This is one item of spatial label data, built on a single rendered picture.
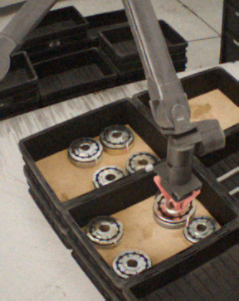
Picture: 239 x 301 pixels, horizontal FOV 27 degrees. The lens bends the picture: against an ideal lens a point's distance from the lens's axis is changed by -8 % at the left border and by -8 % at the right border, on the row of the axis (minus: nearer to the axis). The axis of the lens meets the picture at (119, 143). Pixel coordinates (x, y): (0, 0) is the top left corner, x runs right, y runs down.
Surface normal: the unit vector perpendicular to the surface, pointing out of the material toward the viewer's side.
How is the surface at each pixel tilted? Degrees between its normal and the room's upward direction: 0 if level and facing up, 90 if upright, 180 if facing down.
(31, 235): 0
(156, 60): 50
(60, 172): 0
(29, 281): 0
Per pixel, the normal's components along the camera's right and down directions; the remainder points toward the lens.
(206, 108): 0.00, -0.73
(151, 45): 0.25, 0.04
